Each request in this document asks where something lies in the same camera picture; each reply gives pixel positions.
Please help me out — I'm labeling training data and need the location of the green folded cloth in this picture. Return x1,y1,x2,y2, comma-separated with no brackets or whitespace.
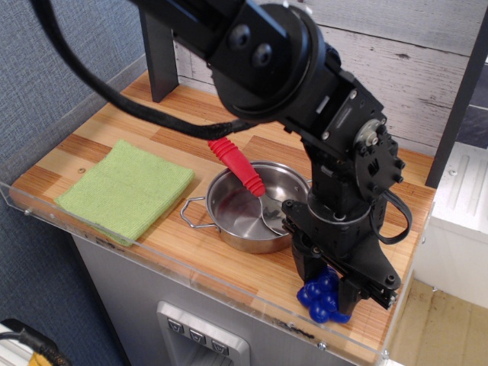
54,140,194,246

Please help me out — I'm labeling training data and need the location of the blue toy grape bunch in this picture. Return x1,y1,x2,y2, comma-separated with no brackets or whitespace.
297,266,351,324

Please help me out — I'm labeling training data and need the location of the silver dispenser button panel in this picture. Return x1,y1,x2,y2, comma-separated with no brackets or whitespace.
156,300,251,365

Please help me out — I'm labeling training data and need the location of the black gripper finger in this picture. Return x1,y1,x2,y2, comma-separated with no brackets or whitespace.
338,278,368,316
292,232,324,282

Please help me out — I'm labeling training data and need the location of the yellow object at corner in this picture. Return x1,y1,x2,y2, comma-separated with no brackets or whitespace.
27,352,57,366

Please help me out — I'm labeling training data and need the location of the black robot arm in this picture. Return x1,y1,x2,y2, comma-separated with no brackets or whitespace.
139,1,404,315

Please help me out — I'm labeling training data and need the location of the grey toy fridge cabinet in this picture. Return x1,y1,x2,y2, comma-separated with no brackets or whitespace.
70,232,359,366

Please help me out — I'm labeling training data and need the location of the dark frame post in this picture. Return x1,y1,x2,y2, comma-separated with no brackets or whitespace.
139,8,179,102
424,0,488,188

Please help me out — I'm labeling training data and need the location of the red handled metal spoon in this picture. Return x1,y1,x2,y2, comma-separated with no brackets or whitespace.
207,137,287,236

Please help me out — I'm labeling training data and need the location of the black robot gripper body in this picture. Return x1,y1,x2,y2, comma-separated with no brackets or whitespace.
282,191,401,309

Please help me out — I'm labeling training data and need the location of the white ridged side unit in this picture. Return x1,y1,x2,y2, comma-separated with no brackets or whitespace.
413,143,487,307

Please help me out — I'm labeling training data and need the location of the small steel pot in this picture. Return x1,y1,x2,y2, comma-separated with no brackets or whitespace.
180,160,311,254

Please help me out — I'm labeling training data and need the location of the dark right frame post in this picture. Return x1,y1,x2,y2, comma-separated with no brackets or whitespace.
424,0,488,188

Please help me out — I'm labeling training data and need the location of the dark left frame post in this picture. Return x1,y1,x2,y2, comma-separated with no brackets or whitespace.
139,8,179,102

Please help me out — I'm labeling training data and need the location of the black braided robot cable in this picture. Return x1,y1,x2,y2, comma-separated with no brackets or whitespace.
30,0,252,140

